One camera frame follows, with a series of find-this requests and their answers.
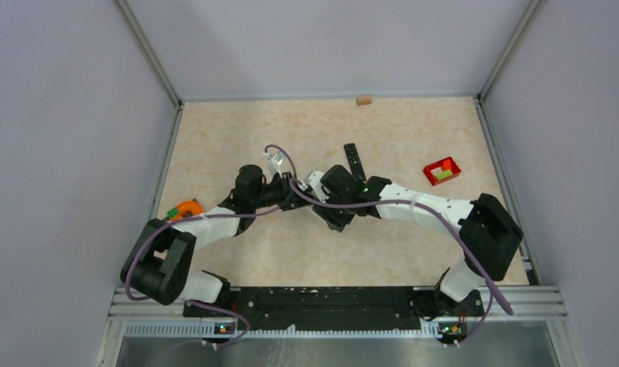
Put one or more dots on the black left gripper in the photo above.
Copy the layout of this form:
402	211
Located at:
291	198

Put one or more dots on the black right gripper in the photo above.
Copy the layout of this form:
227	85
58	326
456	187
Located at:
335	220

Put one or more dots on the black remote control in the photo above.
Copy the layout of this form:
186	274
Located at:
354	161

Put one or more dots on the white remote control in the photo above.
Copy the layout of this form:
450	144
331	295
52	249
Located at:
306	192

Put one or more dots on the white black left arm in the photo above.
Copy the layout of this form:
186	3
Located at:
159	267

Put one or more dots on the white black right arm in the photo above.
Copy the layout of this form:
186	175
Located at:
487	234

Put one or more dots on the red plastic bin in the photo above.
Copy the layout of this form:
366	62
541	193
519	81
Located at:
448	163

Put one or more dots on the orange green object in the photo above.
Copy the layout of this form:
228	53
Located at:
184	209

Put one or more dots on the green block in bin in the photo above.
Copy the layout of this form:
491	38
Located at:
444	174

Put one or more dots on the small wooden block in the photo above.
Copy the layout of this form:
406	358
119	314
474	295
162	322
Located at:
363	100

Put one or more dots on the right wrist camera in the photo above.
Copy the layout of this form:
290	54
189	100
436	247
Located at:
313	181

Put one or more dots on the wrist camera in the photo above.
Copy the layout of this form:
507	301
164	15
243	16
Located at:
313	181
275	162

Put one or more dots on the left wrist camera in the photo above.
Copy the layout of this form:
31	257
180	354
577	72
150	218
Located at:
275	162

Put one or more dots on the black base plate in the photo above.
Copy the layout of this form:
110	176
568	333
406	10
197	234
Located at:
346	308

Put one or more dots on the aluminium frame rail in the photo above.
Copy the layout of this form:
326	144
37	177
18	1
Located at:
149	318

